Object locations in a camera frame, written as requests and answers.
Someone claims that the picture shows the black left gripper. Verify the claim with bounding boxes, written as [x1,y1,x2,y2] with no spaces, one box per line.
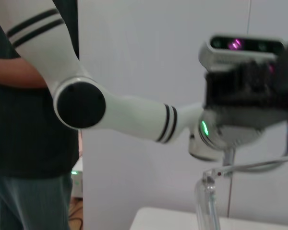
[204,43,288,113]

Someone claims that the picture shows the white box with green light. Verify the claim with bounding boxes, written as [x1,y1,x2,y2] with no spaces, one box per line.
[71,157,84,199]

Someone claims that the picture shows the person in dark green shirt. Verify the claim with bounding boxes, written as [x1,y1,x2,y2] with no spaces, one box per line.
[0,0,80,230]

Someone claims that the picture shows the clear white glasses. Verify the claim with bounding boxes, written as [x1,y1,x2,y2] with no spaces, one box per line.
[193,155,288,230]

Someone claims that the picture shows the forearm of dark-shirted person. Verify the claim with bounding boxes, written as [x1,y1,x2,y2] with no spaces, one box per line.
[0,56,48,90]

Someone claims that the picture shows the cables on floor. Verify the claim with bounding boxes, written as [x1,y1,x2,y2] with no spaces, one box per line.
[68,197,85,225]

